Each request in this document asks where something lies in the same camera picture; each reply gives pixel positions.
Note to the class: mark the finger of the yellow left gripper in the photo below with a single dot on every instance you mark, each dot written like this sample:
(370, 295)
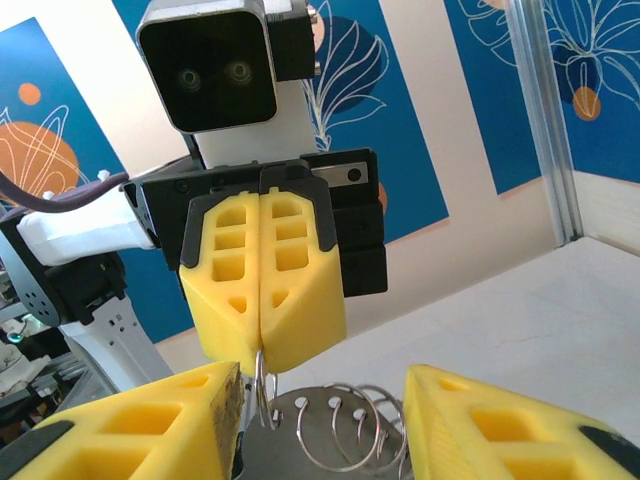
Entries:
(310, 310)
(220, 310)

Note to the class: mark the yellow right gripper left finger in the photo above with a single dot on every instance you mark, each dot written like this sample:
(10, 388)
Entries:
(200, 400)

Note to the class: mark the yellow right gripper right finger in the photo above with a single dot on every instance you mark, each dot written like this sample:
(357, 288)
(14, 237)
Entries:
(440, 425)

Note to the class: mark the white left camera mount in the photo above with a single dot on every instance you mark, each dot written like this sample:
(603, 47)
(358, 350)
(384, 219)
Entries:
(280, 130)

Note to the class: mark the aluminium frame post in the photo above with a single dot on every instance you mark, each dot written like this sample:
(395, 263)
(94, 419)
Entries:
(550, 150)

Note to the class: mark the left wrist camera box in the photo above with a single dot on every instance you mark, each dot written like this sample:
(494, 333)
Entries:
(215, 65)

